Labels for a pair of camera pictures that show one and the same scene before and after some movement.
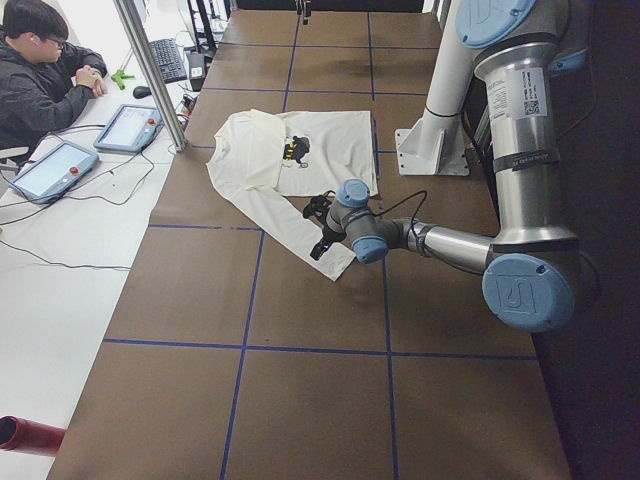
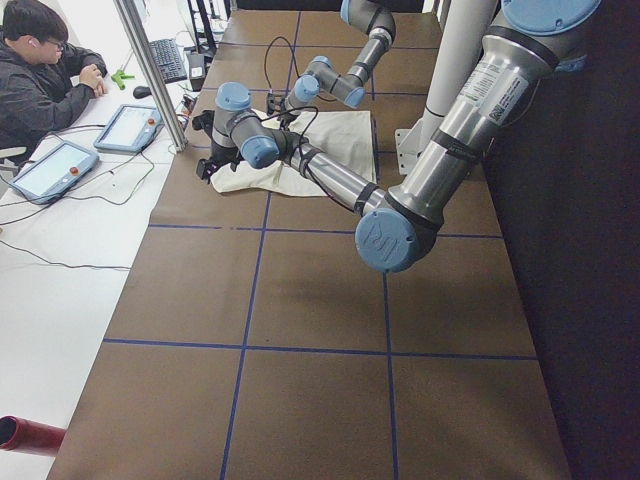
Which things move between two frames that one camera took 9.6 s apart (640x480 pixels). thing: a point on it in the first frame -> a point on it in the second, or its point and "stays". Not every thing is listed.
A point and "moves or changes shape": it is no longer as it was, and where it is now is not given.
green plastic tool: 119,78 stays
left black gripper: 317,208 -> 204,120
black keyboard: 168,59 stays
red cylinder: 26,436 stays
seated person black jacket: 45,82 stays
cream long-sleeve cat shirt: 272,165 moves or changes shape
